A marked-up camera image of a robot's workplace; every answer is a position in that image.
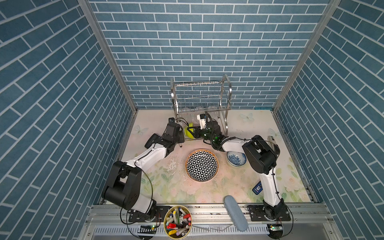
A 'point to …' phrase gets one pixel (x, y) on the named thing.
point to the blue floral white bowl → (235, 159)
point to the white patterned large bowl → (202, 165)
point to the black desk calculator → (154, 138)
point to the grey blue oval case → (235, 213)
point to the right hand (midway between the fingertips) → (187, 127)
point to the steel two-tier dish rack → (192, 99)
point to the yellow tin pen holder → (177, 222)
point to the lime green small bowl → (187, 133)
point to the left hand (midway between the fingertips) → (180, 133)
